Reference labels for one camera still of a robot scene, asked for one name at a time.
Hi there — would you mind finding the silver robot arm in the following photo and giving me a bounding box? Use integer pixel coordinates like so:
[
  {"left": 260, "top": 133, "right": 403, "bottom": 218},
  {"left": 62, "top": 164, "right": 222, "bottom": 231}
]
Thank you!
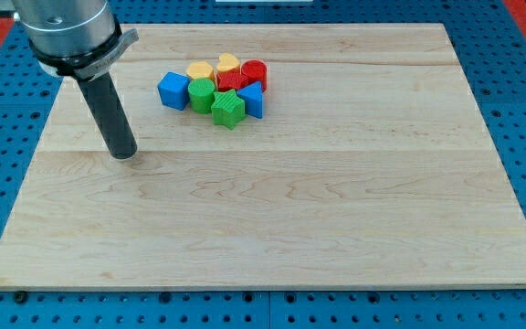
[{"left": 13, "top": 0, "right": 139, "bottom": 81}]

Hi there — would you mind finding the blue cube block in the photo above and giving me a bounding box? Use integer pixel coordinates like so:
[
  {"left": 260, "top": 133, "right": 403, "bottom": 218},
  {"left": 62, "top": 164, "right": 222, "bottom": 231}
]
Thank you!
[{"left": 157, "top": 72, "right": 190, "bottom": 111}]

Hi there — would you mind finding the green star block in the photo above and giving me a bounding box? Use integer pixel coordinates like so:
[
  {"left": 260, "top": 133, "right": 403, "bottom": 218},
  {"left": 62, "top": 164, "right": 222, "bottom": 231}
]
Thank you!
[{"left": 211, "top": 89, "right": 246, "bottom": 130}]

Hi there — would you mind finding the blue triangle block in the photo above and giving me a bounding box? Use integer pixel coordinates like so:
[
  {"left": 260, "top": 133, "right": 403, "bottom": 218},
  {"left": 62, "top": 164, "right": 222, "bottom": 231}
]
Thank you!
[{"left": 237, "top": 81, "right": 264, "bottom": 119}]

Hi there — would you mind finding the red star block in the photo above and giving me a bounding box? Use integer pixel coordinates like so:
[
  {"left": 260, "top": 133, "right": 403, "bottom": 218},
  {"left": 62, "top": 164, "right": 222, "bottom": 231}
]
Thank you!
[{"left": 216, "top": 71, "right": 249, "bottom": 92}]

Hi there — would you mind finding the red cylinder block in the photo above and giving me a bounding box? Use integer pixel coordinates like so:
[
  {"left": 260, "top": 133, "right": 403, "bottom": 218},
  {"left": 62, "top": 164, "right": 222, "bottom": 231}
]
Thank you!
[{"left": 241, "top": 59, "right": 268, "bottom": 91}]

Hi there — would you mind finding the green cylinder block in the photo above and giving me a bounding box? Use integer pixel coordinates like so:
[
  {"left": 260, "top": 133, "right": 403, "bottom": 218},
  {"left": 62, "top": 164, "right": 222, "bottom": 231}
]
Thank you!
[{"left": 187, "top": 78, "right": 216, "bottom": 114}]

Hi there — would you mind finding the yellow heart block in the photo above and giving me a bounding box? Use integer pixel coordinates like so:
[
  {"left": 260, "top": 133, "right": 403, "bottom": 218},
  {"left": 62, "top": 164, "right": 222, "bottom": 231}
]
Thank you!
[{"left": 216, "top": 53, "right": 241, "bottom": 73}]

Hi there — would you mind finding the wooden board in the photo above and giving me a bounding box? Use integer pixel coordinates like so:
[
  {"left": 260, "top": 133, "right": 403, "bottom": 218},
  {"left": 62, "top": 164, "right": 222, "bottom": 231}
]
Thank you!
[{"left": 0, "top": 23, "right": 526, "bottom": 292}]

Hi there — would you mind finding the yellow hexagon block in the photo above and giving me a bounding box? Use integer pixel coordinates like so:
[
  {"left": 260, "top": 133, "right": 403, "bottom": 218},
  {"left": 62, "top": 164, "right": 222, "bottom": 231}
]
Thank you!
[{"left": 185, "top": 61, "right": 215, "bottom": 81}]

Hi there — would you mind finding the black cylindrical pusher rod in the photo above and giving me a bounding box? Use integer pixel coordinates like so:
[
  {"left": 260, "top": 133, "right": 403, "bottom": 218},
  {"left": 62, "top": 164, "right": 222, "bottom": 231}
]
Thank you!
[{"left": 78, "top": 72, "right": 137, "bottom": 160}]

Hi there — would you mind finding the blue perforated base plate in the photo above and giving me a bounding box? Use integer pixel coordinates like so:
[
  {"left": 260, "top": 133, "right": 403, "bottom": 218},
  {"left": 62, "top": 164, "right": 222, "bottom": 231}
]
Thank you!
[{"left": 0, "top": 0, "right": 526, "bottom": 328}]

